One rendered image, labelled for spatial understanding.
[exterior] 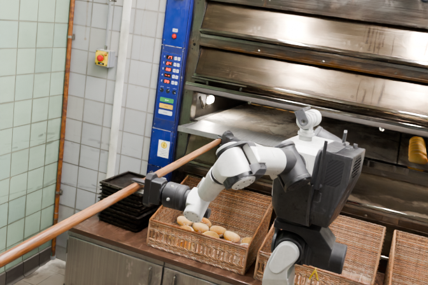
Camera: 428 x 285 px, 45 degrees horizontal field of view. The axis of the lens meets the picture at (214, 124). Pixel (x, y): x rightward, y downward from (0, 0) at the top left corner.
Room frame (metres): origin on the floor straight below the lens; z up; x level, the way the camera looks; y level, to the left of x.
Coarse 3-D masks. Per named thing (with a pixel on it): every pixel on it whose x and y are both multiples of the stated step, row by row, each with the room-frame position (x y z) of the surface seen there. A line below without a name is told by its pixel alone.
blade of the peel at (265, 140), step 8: (184, 128) 2.68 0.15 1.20; (192, 128) 2.79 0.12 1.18; (200, 128) 2.82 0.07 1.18; (208, 128) 2.85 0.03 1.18; (216, 128) 2.87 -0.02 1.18; (224, 128) 2.90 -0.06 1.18; (232, 128) 2.93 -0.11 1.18; (208, 136) 2.64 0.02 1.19; (216, 136) 2.62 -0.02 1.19; (240, 136) 2.75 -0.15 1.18; (248, 136) 2.78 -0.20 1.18; (256, 136) 2.80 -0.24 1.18; (264, 136) 2.83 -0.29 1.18; (272, 136) 2.86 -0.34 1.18; (264, 144) 2.54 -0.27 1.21; (272, 144) 2.66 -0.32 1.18
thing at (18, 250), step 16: (208, 144) 2.37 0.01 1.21; (176, 160) 2.04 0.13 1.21; (160, 176) 1.86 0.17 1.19; (128, 192) 1.63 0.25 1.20; (96, 208) 1.45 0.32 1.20; (64, 224) 1.31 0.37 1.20; (32, 240) 1.19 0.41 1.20; (48, 240) 1.24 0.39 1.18; (0, 256) 1.09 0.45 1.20; (16, 256) 1.12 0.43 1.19
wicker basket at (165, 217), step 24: (240, 192) 2.83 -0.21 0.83; (168, 216) 2.72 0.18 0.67; (216, 216) 2.82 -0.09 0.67; (240, 216) 2.79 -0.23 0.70; (264, 216) 2.59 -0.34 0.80; (168, 240) 2.47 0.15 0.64; (192, 240) 2.43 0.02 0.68; (216, 240) 2.38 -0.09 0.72; (240, 240) 2.72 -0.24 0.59; (216, 264) 2.38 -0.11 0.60; (240, 264) 2.43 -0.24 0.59
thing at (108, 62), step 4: (96, 52) 3.14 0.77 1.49; (100, 52) 3.13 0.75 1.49; (104, 52) 3.12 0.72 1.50; (108, 52) 3.11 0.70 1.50; (112, 52) 3.14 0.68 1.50; (96, 56) 3.14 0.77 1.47; (104, 56) 3.12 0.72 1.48; (108, 56) 3.11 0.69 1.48; (112, 56) 3.15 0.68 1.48; (96, 60) 3.14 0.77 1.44; (104, 60) 3.12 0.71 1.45; (108, 60) 3.11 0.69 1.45; (112, 60) 3.15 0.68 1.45; (96, 64) 3.14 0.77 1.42; (100, 64) 3.13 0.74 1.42; (104, 64) 3.12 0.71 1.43; (108, 64) 3.11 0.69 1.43; (112, 64) 3.16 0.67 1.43
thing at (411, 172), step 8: (192, 120) 3.00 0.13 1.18; (368, 160) 2.64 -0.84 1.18; (376, 160) 2.65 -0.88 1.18; (376, 168) 2.62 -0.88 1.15; (384, 168) 2.61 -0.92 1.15; (392, 168) 2.60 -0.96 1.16; (400, 168) 2.59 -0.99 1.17; (408, 168) 2.58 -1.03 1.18; (416, 168) 2.61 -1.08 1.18; (416, 176) 2.56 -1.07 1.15; (424, 176) 2.54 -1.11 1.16
